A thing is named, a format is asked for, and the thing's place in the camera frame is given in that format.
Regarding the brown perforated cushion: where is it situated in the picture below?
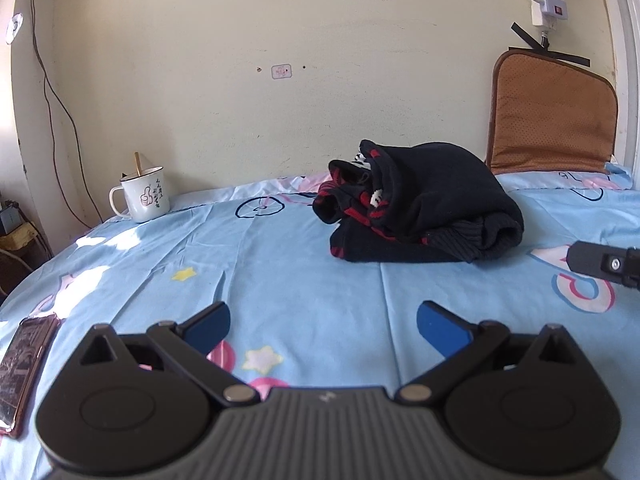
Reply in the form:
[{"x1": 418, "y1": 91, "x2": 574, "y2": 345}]
[{"x1": 485, "y1": 48, "x2": 619, "y2": 176}]

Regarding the white enamel mug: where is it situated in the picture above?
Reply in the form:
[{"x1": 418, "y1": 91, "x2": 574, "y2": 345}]
[{"x1": 109, "y1": 165, "x2": 170, "y2": 224}]

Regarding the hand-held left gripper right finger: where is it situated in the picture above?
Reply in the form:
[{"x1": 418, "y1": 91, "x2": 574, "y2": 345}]
[{"x1": 394, "y1": 300, "x2": 575, "y2": 406}]

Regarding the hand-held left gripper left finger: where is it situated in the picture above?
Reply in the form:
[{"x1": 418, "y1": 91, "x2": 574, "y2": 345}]
[{"x1": 80, "y1": 301, "x2": 261, "y2": 407}]

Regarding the thin wall cable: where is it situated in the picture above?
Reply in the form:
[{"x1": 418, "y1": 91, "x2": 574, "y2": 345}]
[{"x1": 24, "y1": 0, "x2": 104, "y2": 227}]

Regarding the smartphone in pink case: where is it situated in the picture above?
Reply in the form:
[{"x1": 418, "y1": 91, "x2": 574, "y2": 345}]
[{"x1": 0, "y1": 313, "x2": 62, "y2": 439}]

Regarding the navy red reindeer sweater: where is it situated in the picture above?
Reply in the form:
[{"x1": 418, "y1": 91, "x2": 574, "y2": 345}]
[{"x1": 313, "y1": 139, "x2": 525, "y2": 265}]

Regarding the light blue printed bedsheet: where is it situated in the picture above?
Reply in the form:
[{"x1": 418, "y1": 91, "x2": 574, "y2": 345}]
[{"x1": 0, "y1": 162, "x2": 640, "y2": 480}]

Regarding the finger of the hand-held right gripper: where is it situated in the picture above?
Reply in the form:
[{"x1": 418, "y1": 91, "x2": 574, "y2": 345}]
[{"x1": 568, "y1": 240, "x2": 640, "y2": 290}]

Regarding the black tape strip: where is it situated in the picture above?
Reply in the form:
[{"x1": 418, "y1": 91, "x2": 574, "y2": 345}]
[
  {"x1": 510, "y1": 22, "x2": 546, "y2": 51},
  {"x1": 542, "y1": 48, "x2": 591, "y2": 69}
]

